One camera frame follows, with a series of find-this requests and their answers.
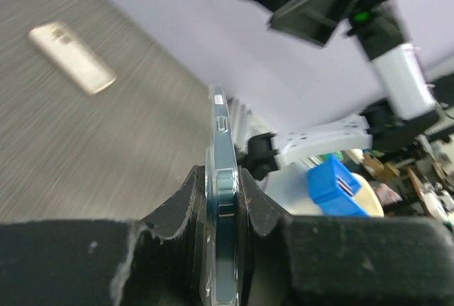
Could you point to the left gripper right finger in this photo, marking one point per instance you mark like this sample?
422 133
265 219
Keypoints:
316 260

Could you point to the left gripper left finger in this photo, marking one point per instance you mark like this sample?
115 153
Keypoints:
149 261

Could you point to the clear phone case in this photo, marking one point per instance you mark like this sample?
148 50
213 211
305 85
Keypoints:
219 155

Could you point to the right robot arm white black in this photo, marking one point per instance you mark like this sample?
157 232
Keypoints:
385 126

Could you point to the blue plastic bin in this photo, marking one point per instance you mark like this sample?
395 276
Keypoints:
333 187

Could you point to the cream chair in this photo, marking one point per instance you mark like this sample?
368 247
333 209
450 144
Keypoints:
367 199

